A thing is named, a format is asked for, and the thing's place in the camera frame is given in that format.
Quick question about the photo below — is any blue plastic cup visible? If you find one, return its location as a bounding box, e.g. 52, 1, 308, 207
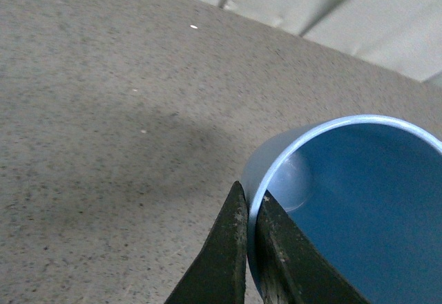
240, 115, 441, 303

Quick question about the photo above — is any white pleated curtain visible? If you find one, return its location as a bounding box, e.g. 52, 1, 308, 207
200, 0, 441, 84

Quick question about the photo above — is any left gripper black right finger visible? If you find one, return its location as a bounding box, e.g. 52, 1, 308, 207
255, 194, 368, 303

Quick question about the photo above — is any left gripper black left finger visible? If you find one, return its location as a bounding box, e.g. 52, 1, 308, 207
166, 181, 248, 303

